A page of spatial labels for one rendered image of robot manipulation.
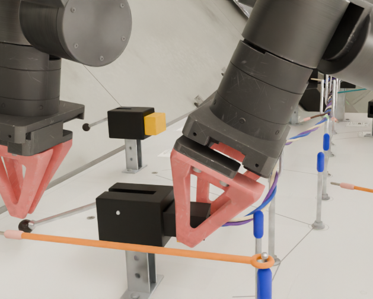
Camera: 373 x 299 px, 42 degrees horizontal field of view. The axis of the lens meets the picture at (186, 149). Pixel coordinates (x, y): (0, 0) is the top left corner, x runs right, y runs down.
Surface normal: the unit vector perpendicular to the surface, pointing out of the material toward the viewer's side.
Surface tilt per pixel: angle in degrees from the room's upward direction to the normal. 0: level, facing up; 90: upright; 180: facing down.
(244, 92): 93
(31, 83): 61
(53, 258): 50
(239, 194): 107
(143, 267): 87
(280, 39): 89
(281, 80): 78
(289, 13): 89
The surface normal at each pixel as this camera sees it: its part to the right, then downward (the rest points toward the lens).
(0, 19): -0.38, 0.22
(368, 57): 0.26, 0.57
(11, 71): -0.07, 0.28
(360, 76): -0.04, 0.93
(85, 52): 0.71, 0.29
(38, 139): 0.95, 0.19
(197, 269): -0.04, -0.97
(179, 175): -0.40, 0.55
